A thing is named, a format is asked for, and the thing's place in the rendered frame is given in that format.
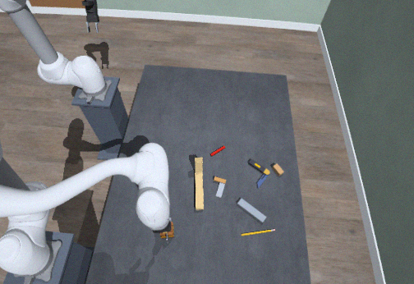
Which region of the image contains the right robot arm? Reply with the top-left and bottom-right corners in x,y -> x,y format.
0,141 -> 170,284

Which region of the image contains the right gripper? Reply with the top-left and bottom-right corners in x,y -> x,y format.
149,215 -> 172,233

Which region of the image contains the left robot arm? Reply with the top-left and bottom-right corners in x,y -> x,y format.
0,0 -> 112,103

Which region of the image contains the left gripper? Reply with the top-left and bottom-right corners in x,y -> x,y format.
82,0 -> 99,33

